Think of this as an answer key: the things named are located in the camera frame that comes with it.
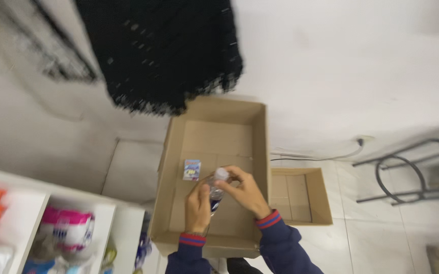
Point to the black metal stool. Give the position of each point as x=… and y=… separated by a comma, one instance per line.
x=413, y=171

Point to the white shelf with goods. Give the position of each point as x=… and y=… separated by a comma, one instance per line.
x=48, y=228

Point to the large open cardboard box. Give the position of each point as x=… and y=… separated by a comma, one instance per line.
x=212, y=171

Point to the black knitted cloth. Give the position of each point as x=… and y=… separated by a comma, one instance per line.
x=158, y=53

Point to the person's left fingers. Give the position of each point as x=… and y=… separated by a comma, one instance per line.
x=203, y=192

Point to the small open cardboard box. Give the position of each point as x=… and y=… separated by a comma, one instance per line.
x=299, y=196

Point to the person's left hand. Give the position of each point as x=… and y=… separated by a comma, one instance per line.
x=196, y=213

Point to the person's right hand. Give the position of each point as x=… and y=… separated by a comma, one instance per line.
x=247, y=194

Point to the small blue white packet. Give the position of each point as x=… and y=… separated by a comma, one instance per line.
x=191, y=170

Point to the person's right fingers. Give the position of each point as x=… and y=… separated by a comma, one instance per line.
x=231, y=179

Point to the clear plastic water bottle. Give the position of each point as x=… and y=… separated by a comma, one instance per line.
x=217, y=190

